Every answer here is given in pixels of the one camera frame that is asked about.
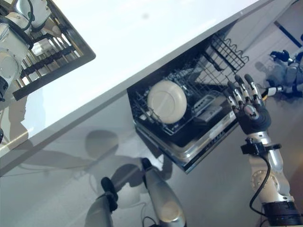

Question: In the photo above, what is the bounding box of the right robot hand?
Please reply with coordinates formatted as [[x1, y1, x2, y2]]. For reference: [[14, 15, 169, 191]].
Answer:
[[226, 74, 272, 136]]

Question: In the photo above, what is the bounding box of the steel dishwasher door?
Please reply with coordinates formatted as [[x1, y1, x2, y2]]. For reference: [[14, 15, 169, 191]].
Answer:
[[134, 113, 240, 175]]

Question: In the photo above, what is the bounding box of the grey cutlery basket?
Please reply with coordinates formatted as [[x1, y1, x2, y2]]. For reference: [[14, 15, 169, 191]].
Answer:
[[191, 94, 223, 124]]

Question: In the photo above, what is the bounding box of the grey and blue background robot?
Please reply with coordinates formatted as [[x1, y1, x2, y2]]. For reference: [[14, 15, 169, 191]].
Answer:
[[264, 33, 303, 98]]

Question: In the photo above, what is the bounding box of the cream round plate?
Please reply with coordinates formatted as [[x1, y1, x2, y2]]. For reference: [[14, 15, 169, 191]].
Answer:
[[147, 79, 188, 124]]

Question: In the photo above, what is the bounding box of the left silver robot leg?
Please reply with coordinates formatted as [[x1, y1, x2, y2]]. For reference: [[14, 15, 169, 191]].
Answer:
[[84, 176, 119, 227]]

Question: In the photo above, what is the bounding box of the black wooden dish drying rack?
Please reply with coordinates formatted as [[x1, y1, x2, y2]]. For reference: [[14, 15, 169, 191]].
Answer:
[[12, 0, 97, 101]]

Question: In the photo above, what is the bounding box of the white plug with yellow cable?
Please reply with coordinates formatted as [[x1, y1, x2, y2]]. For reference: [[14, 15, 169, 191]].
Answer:
[[261, 86, 284, 103]]

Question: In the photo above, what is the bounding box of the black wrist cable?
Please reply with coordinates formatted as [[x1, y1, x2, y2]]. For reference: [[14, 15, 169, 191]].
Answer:
[[249, 143, 283, 216]]

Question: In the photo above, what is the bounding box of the black wire basket rack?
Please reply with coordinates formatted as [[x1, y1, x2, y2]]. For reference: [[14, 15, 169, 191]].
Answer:
[[203, 32, 250, 74]]

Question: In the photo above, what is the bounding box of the dishwasher wire rack with tines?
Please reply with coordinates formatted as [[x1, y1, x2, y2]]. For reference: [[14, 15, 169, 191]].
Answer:
[[129, 53, 238, 137]]

